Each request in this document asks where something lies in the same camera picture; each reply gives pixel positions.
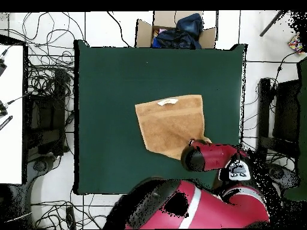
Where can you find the orange terry towel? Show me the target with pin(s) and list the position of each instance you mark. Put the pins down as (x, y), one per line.
(172, 124)

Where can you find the black stand frame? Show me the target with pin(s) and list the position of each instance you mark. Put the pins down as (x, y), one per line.
(45, 134)
(263, 107)

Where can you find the black rod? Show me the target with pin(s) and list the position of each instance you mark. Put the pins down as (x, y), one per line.
(272, 24)

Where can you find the black flat strip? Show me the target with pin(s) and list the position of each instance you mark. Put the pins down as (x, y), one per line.
(6, 122)

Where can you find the brown cardboard box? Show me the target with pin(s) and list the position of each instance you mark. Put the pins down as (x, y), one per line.
(144, 33)

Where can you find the white desk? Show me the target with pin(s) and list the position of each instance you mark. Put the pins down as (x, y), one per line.
(12, 143)

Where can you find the green cloth covered table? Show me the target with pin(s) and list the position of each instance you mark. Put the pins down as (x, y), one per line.
(303, 119)

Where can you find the dark blue clothes pile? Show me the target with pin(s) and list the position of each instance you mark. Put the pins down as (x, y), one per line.
(182, 36)

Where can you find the dark green table cloth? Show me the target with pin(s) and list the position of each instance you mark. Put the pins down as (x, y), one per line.
(108, 79)

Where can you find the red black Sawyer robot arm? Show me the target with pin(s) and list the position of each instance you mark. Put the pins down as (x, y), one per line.
(215, 155)

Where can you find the multicoloured speckled item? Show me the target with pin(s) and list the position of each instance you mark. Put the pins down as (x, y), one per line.
(296, 44)

